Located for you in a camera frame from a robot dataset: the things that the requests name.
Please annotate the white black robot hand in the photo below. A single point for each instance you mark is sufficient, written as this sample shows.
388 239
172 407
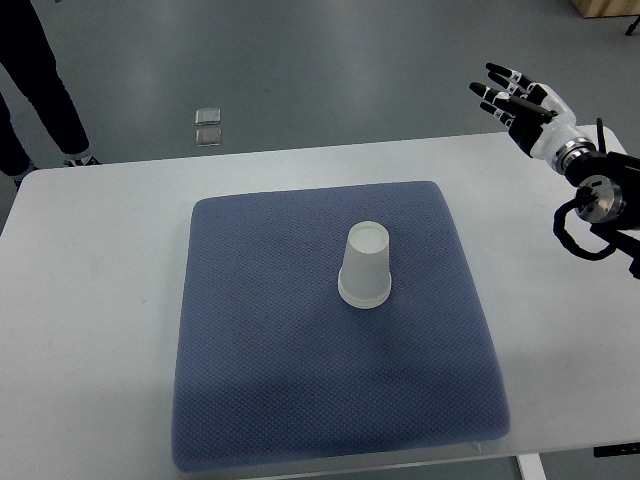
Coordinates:
537 119

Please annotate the white paper cup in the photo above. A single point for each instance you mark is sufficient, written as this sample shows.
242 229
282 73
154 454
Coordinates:
367 248
364 291

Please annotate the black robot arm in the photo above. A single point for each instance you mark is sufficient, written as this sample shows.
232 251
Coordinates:
607 197

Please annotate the wooden box corner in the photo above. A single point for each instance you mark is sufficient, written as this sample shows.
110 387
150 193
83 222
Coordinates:
606 8

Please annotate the black tripod leg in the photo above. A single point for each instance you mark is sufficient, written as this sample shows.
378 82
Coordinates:
632 27

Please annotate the white paper cup on cushion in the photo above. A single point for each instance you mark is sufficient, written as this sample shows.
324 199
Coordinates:
364 291

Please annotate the upper metal floor plate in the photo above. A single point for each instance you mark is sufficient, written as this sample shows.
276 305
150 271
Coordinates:
208 116

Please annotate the black table control panel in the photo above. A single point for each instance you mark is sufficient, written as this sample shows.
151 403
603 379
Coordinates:
608 451

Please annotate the white table leg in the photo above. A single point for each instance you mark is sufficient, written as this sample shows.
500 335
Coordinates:
530 467

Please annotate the blue textured cushion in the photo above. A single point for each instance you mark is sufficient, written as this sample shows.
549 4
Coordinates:
273 366

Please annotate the person in dark trousers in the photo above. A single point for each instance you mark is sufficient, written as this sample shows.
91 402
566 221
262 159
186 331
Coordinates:
28 59

